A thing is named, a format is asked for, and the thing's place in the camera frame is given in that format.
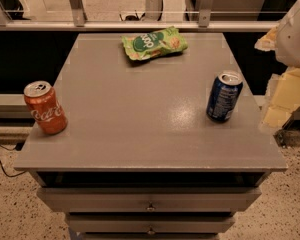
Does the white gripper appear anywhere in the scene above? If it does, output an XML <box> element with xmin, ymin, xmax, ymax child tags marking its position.
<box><xmin>254</xmin><ymin>0</ymin><xmax>300</xmax><ymax>128</ymax></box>

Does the red Coca-Cola can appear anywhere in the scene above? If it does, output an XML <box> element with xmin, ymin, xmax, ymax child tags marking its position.
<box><xmin>24</xmin><ymin>81</ymin><xmax>67</xmax><ymax>135</ymax></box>

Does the blue Pepsi can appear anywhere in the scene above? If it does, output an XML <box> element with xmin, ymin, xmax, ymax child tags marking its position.
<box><xmin>206</xmin><ymin>70</ymin><xmax>243</xmax><ymax>122</ymax></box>

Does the green rice chip bag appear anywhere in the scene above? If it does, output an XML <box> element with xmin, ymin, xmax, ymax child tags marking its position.
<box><xmin>121</xmin><ymin>26</ymin><xmax>188</xmax><ymax>61</ymax></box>

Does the grey drawer cabinet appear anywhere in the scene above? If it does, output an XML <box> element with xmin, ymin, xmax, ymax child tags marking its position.
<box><xmin>15</xmin><ymin>33</ymin><xmax>286</xmax><ymax>240</ymax></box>

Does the top drawer metal knob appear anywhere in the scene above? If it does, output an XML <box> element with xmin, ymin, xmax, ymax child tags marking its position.
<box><xmin>146</xmin><ymin>202</ymin><xmax>156</xmax><ymax>212</ymax></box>

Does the drawer metal knob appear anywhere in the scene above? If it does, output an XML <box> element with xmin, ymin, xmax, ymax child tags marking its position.
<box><xmin>147</xmin><ymin>227</ymin><xmax>156</xmax><ymax>235</ymax></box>
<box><xmin>146</xmin><ymin>202</ymin><xmax>156</xmax><ymax>212</ymax></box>

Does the lower drawer metal knob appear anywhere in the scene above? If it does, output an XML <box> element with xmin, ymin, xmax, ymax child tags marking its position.
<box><xmin>147</xmin><ymin>227</ymin><xmax>156</xmax><ymax>235</ymax></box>

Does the lower grey drawer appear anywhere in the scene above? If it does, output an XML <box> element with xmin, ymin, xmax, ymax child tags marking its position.
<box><xmin>66</xmin><ymin>213</ymin><xmax>235</xmax><ymax>234</ymax></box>

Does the grey drawer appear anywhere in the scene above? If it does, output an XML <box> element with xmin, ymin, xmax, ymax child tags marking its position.
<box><xmin>66</xmin><ymin>213</ymin><xmax>235</xmax><ymax>234</ymax></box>
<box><xmin>37</xmin><ymin>188</ymin><xmax>261</xmax><ymax>213</ymax></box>

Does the top grey drawer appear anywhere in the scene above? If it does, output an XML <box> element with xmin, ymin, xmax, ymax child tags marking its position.
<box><xmin>37</xmin><ymin>188</ymin><xmax>261</xmax><ymax>213</ymax></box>

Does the metal window rail frame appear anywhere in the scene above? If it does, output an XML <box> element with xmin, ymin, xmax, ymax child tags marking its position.
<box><xmin>0</xmin><ymin>0</ymin><xmax>277</xmax><ymax>32</ymax></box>

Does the black floor cable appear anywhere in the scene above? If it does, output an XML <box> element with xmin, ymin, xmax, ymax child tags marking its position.
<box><xmin>0</xmin><ymin>123</ymin><xmax>28</xmax><ymax>179</ymax></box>

